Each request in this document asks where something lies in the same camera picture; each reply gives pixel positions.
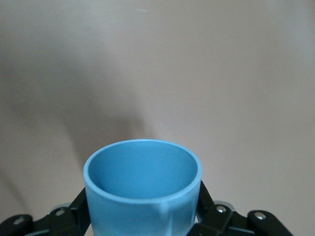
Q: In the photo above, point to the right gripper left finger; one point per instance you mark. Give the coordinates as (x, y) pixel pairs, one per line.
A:
(73, 216)

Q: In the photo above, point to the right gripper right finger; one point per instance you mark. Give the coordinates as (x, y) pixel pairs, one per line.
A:
(216, 221)

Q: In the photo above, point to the light blue plastic cup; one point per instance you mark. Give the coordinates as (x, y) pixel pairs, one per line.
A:
(142, 196)

